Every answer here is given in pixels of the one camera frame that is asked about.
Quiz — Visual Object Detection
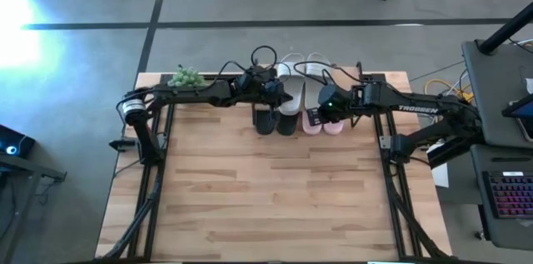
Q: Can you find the white paper sheet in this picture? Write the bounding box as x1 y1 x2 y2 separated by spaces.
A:
431 162 451 189

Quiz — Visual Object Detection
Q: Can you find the black metal table frame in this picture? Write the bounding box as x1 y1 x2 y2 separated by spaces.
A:
94 72 455 263

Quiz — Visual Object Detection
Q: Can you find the black tablet screen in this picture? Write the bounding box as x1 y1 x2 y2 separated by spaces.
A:
501 93 533 140

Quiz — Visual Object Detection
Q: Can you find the grey slide sandal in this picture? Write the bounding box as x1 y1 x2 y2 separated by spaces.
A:
305 52 334 111
276 53 307 116

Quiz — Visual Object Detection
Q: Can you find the black cable bundle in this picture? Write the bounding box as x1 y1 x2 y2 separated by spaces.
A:
102 170 164 262
389 180 449 262

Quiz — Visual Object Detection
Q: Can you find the dark metal stand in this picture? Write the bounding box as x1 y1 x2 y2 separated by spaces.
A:
0 153 68 264

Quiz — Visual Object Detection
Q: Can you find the black slide sandal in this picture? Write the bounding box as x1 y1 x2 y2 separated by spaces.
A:
253 107 278 136
276 109 301 137

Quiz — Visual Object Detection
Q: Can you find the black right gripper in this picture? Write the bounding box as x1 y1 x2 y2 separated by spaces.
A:
307 83 364 127

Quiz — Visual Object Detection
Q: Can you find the black device with blue light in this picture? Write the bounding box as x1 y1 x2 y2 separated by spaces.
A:
0 124 37 161

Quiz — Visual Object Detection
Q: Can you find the small green artificial plant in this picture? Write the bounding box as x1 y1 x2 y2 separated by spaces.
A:
167 65 207 88

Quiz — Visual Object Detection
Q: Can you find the black slanted pole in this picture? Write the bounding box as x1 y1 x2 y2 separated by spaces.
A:
477 3 533 56

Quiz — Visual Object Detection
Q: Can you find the yellow cable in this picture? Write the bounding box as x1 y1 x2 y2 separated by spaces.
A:
423 78 475 105

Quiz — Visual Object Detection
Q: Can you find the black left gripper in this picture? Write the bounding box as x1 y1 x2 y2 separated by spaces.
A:
232 67 294 109

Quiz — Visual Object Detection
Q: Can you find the black backlit keyboard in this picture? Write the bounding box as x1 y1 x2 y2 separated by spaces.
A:
482 170 533 220

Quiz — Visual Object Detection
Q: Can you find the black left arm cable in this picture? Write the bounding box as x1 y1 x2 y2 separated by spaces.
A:
206 44 279 88

